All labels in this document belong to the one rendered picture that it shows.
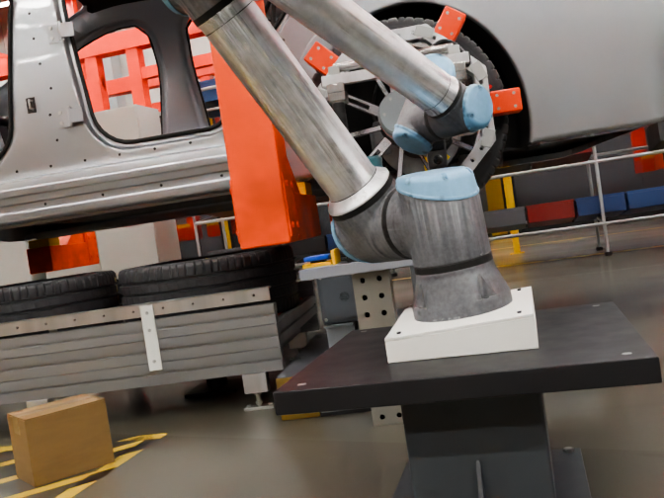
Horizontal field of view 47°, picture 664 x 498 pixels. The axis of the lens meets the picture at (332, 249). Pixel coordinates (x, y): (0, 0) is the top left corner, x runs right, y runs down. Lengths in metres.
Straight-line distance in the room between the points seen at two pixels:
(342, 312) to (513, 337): 1.22
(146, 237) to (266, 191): 4.95
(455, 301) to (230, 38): 0.62
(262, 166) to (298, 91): 0.93
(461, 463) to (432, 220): 0.44
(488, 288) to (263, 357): 1.21
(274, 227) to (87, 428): 0.79
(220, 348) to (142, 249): 4.82
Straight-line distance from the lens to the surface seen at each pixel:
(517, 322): 1.35
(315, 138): 1.49
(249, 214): 2.39
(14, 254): 8.04
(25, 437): 2.19
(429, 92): 1.53
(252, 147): 2.39
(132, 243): 7.35
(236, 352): 2.53
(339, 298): 2.51
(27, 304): 2.93
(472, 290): 1.42
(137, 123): 7.35
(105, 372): 2.68
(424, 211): 1.42
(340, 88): 2.21
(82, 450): 2.23
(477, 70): 2.43
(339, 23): 1.42
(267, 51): 1.46
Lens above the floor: 0.56
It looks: 2 degrees down
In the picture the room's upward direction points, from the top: 8 degrees counter-clockwise
